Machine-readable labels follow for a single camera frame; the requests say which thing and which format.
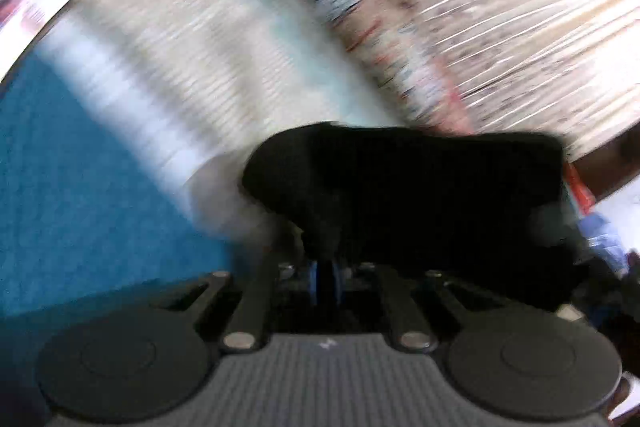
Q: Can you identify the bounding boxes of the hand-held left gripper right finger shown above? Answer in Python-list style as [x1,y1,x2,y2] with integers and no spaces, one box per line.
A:
[330,259,507,353]

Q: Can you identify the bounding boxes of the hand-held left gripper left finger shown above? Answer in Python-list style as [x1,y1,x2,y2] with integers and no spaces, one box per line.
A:
[165,257,321,353]

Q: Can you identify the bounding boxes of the black pants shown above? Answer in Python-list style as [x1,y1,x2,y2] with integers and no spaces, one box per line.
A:
[242,122,576,312]

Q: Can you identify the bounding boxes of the patterned teal beige bedsheet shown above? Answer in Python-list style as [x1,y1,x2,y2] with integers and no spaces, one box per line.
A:
[0,0,476,358]

